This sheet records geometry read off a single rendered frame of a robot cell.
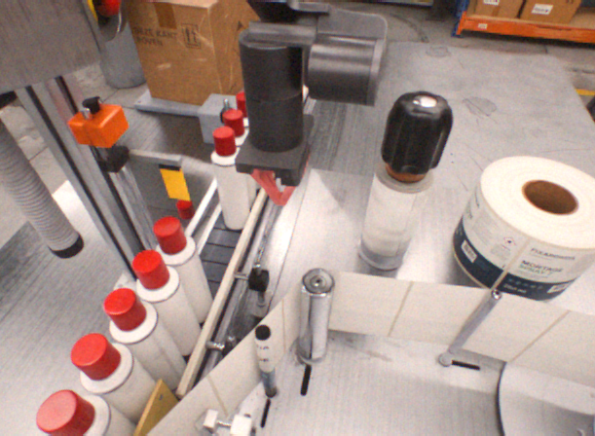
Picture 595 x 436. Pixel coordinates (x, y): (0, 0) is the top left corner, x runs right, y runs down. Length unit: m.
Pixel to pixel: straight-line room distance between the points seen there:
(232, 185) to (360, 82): 0.36
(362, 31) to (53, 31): 0.23
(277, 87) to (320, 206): 0.44
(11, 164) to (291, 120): 0.25
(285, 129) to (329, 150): 0.61
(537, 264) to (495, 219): 0.09
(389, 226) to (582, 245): 0.26
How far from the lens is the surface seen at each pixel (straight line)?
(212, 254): 0.68
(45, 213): 0.44
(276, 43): 0.34
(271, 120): 0.36
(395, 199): 0.55
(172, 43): 1.09
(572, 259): 0.64
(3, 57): 0.32
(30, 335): 0.78
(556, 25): 4.33
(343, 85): 0.33
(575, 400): 0.66
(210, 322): 0.57
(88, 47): 0.33
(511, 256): 0.64
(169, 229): 0.46
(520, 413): 0.61
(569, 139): 1.26
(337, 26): 0.34
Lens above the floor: 1.41
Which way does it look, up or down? 48 degrees down
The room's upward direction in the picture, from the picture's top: straight up
